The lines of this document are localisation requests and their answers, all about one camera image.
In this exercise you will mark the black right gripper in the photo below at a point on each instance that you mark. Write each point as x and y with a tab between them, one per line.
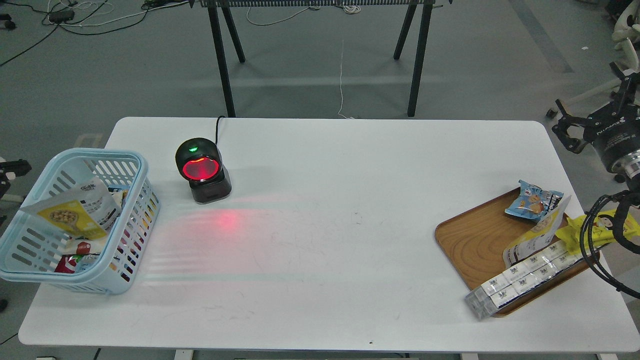
620	142

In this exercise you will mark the yellow white nut snack pouch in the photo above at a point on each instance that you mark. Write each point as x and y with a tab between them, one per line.
87	210

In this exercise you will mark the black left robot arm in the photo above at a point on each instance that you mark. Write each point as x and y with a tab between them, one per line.
9	170

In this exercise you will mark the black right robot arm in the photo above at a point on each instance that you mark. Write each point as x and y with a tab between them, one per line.
574	134

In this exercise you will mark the blue cookie snack packet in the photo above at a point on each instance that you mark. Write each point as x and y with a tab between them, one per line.
533	203

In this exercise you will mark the yellow cartoon snack packet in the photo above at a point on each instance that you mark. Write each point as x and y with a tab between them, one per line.
602	230

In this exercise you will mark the white yellow standing snack pouch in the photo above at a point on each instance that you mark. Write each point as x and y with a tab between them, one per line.
538	237

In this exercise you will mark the white orange snack bag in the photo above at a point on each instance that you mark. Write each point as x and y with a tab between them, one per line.
84	246

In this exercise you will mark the light blue plastic basket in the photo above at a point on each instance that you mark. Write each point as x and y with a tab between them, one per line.
31	247

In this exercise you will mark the red green snack packet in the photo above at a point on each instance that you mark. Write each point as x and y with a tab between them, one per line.
76	263

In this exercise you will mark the round-cornered wooden tray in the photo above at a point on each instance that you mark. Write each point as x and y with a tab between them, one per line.
474	241

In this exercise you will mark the black barcode scanner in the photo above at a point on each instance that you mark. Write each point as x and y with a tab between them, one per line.
198	160

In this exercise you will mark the black power adapter with cables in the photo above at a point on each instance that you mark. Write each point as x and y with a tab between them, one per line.
60	19

